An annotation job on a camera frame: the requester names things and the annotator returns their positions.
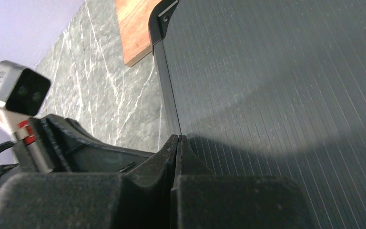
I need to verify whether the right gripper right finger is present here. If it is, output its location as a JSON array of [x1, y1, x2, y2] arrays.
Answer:
[[170, 135, 315, 229]]

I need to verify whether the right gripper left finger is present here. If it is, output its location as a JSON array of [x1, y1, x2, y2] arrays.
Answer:
[[0, 135, 179, 229]]

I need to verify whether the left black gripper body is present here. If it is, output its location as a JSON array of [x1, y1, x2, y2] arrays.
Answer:
[[13, 118, 55, 173]]

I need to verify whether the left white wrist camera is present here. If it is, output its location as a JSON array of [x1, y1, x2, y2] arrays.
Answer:
[[0, 61, 51, 135]]

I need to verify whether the black poker set case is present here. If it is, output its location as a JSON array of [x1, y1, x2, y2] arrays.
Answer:
[[149, 0, 366, 229]]

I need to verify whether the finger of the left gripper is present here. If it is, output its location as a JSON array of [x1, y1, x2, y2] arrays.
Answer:
[[39, 114, 153, 173]]

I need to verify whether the wooden base board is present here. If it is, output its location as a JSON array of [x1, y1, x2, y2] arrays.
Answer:
[[115, 0, 160, 67]]

